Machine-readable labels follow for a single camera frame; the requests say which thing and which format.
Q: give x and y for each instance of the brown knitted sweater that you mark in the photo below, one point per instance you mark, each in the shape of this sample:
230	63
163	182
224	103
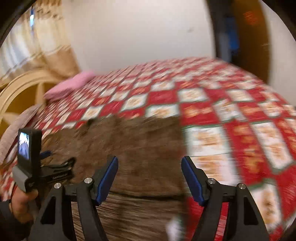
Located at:
148	190

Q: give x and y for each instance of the brown wooden door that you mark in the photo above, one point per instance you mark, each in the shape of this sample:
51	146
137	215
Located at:
253	53

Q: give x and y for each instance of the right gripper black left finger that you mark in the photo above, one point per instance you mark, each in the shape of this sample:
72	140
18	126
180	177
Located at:
55	218

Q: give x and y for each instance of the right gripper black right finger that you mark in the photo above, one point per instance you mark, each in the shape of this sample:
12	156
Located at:
243	222

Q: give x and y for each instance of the left forearm dark sleeve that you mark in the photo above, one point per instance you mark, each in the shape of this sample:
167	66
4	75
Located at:
11	228

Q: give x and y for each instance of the pink folded blanket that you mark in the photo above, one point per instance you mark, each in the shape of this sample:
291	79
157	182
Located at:
68	86

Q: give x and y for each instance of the beige patterned curtain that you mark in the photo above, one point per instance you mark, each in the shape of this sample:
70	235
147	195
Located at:
38	40

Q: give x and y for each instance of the striped pillow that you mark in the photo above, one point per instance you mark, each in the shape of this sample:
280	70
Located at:
11	132

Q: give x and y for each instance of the person's left hand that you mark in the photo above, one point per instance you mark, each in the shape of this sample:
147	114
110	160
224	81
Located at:
19	205

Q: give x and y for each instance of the cream round headboard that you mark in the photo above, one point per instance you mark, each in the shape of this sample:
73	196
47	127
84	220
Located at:
25	91

